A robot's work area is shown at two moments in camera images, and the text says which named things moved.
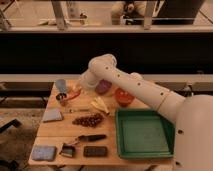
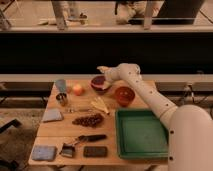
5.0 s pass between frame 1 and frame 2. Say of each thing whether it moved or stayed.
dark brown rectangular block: stayed
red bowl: stayed
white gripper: moved
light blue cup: stayed
